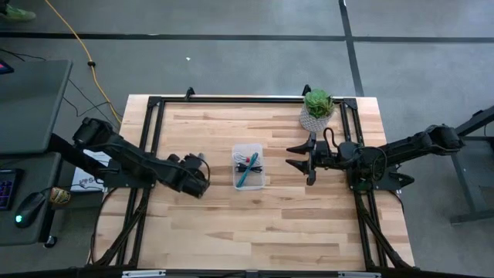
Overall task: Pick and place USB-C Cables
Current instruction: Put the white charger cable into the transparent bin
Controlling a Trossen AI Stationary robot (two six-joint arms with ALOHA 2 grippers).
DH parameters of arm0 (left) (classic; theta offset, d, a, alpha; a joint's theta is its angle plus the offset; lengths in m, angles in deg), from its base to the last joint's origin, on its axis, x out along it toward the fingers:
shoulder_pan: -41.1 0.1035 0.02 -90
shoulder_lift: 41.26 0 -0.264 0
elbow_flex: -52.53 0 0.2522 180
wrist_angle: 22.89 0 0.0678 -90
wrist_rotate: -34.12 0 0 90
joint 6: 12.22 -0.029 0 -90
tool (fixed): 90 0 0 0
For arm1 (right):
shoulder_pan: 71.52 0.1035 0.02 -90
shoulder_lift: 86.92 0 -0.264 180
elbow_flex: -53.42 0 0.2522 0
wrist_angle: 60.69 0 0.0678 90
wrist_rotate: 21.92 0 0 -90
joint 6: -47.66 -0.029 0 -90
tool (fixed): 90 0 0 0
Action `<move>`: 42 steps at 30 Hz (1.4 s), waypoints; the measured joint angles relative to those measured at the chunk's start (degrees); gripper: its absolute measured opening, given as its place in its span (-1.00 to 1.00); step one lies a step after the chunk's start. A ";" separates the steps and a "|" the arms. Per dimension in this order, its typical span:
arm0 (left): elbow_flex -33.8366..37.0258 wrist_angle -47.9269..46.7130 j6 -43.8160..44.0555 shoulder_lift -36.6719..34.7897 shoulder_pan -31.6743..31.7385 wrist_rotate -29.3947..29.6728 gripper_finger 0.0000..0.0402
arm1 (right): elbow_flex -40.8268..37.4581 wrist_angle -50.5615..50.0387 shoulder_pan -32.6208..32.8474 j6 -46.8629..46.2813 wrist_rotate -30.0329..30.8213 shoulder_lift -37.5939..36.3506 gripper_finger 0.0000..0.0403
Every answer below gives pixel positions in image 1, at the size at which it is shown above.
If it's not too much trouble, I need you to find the thin black floor cable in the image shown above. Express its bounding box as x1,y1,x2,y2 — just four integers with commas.
0,48,121,131

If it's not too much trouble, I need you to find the teal USB-C cable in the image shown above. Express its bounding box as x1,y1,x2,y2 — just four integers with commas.
235,151,259,188

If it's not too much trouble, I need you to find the small gold round object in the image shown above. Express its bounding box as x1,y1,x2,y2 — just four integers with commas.
49,186,72,205

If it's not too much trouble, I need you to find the backlit keyboard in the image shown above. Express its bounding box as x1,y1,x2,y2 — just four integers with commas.
0,168,22,212

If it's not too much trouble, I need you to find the dark desk surface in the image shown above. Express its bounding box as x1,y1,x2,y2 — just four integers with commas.
0,152,66,246

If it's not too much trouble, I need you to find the clear plastic container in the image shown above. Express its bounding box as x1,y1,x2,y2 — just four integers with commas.
232,143,266,191

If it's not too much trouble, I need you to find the white printed box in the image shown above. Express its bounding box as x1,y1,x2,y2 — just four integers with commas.
70,149,113,193

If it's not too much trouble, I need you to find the green shoe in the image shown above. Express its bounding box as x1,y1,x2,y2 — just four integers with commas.
0,3,37,22

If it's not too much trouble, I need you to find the black aluminium frame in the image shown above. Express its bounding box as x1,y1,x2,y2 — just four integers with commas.
87,85,416,278

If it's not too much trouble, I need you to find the black USB-C cable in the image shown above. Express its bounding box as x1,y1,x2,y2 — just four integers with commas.
235,162,263,175

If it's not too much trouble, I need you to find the silver metal bracket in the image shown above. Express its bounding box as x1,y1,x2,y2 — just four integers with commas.
337,271,382,278
122,270,167,278

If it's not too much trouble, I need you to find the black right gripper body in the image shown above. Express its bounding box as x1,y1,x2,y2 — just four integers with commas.
306,132,344,187

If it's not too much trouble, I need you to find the yellow extension cord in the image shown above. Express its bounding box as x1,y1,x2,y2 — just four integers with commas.
44,0,124,125

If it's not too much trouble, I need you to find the succulent in white pot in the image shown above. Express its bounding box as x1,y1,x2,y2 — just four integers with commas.
299,89,336,133

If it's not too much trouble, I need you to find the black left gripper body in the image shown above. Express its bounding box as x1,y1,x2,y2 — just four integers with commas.
167,153,211,195

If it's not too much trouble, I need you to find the grey desk panel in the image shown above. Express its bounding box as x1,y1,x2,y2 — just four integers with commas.
0,59,73,155

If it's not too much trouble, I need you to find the black computer mouse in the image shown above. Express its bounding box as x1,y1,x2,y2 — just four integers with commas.
14,192,46,229

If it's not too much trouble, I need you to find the black metal stand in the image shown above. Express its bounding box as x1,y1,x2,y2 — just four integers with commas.
449,104,494,225

